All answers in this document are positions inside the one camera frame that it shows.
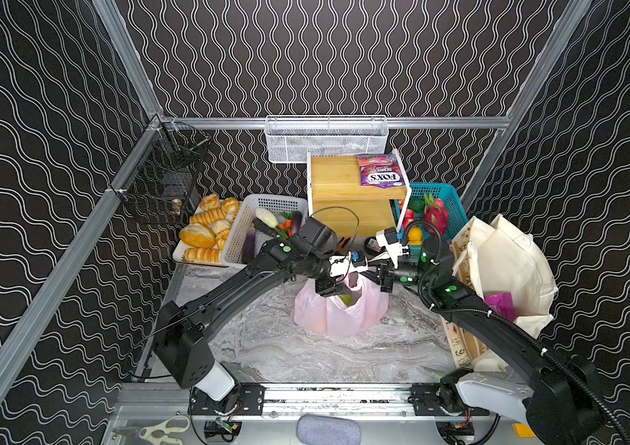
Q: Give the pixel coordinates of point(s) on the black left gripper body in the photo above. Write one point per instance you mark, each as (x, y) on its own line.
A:
(329, 284)

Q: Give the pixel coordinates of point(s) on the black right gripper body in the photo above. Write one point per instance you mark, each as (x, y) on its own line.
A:
(384, 276)

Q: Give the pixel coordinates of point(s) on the green cabbage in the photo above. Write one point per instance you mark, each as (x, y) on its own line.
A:
(346, 299)

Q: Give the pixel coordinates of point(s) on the pink plastic grocery bag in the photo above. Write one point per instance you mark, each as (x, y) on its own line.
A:
(329, 316)

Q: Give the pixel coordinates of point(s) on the cream canvas tote bag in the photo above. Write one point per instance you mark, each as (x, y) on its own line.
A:
(499, 258)

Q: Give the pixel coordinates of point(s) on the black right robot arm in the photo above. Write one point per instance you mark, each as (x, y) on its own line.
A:
(563, 404)

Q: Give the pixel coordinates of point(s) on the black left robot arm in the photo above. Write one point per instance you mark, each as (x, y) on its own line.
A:
(182, 335)

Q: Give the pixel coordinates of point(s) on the yellow lemon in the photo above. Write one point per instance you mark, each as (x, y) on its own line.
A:
(416, 236)

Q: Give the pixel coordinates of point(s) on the purple eggplant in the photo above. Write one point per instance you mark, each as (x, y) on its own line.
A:
(296, 222)

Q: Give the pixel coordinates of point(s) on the pink dragon fruit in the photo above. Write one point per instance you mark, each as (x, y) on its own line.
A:
(436, 213)

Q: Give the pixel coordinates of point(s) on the wooden two-tier shelf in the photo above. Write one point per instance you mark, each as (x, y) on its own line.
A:
(338, 198)

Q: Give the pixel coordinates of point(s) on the white zucchini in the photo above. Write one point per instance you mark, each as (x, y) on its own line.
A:
(266, 217)

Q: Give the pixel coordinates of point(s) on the teal plastic fruit basket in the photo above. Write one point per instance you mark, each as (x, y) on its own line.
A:
(457, 215)

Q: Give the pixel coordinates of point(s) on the purple Fox's candy bag top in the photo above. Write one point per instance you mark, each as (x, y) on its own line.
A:
(381, 171)

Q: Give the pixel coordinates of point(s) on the white plastic vegetable basket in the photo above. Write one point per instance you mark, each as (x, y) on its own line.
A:
(244, 222)

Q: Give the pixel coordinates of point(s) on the long braided bread loaf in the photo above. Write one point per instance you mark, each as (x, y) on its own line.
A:
(210, 256)

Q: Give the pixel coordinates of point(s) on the oval bread roll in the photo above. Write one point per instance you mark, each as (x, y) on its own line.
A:
(198, 236)

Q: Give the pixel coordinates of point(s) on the grey foam pad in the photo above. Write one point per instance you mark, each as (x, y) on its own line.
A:
(325, 430)

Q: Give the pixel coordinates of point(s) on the white bread tray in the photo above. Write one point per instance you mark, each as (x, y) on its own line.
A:
(216, 213)

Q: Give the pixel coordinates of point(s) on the yellow sticker label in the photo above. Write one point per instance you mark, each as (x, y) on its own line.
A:
(523, 432)

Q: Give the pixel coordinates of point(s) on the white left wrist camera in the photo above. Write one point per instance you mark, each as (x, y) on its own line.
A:
(342, 265)

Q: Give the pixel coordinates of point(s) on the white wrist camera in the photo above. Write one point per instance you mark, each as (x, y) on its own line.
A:
(342, 265)
(391, 243)

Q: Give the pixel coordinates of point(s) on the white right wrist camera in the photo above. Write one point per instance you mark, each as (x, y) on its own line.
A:
(391, 243)

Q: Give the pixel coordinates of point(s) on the white wire wall basket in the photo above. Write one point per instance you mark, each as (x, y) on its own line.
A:
(292, 139)

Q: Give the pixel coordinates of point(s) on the black wire wall basket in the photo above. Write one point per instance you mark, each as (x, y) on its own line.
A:
(163, 191)

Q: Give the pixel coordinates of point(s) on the white handled scissors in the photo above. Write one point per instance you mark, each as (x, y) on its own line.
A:
(166, 432)

